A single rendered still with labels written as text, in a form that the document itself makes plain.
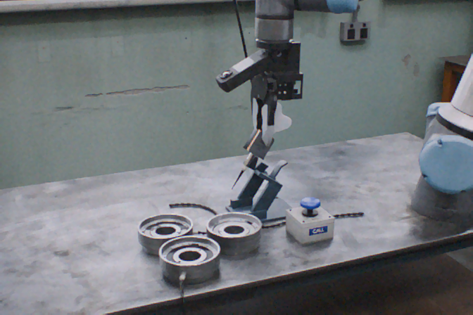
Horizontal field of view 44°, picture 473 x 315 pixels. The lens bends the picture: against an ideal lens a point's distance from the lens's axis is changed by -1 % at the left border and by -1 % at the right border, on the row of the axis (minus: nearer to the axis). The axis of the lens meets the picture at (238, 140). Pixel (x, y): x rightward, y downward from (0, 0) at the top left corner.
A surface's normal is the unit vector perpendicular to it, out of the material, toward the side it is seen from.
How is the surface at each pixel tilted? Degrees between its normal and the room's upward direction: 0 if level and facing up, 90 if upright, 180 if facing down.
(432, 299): 0
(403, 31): 90
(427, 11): 90
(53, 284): 0
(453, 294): 0
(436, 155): 97
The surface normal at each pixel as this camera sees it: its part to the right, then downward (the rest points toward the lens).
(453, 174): -0.38, 0.41
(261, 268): -0.01, -0.95
